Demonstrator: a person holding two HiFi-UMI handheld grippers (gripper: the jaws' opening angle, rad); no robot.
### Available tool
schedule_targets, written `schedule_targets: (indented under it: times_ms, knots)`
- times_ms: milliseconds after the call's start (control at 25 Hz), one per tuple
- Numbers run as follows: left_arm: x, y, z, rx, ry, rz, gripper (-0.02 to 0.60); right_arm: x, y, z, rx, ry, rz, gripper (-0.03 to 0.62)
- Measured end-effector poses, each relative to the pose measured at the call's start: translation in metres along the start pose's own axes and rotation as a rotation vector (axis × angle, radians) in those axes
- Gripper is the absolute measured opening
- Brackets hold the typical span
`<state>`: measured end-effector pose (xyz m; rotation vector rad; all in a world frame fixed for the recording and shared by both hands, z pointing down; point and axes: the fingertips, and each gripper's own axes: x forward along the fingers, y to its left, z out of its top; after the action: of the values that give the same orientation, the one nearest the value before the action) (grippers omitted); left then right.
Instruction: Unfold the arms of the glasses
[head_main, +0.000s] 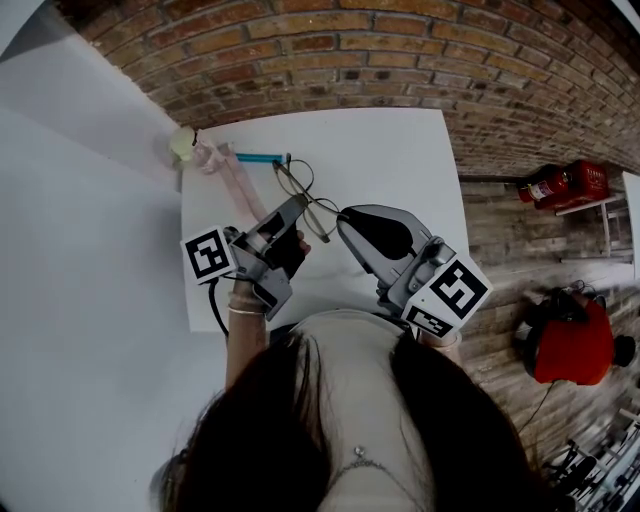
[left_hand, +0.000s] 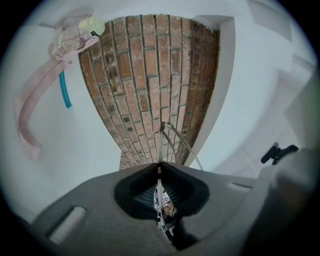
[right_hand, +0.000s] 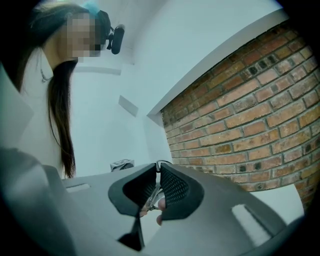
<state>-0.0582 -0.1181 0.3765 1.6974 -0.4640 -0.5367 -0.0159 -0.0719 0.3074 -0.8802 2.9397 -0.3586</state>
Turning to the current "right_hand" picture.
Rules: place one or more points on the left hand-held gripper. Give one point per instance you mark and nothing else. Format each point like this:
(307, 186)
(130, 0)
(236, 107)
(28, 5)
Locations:
(122, 165)

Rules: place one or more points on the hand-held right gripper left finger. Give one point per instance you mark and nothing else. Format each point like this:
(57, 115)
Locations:
(100, 212)

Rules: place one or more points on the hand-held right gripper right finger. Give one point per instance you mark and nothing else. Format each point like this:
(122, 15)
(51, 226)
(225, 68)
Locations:
(200, 225)

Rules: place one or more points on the thin metal-frame eyeglasses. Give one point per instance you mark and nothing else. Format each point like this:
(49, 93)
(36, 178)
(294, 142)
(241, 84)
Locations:
(153, 196)

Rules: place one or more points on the person's right hand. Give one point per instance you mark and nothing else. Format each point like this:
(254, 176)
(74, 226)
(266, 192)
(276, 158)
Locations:
(162, 204)

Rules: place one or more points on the person's white top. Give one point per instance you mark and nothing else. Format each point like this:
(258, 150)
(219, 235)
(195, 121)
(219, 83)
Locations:
(32, 125)

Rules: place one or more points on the person's head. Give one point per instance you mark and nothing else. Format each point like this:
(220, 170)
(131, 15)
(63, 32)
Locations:
(80, 37)

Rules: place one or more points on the teal hair clip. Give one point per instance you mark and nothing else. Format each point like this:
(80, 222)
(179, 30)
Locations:
(92, 7)

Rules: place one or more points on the black head-mounted camera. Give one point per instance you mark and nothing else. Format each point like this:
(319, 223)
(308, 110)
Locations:
(117, 40)

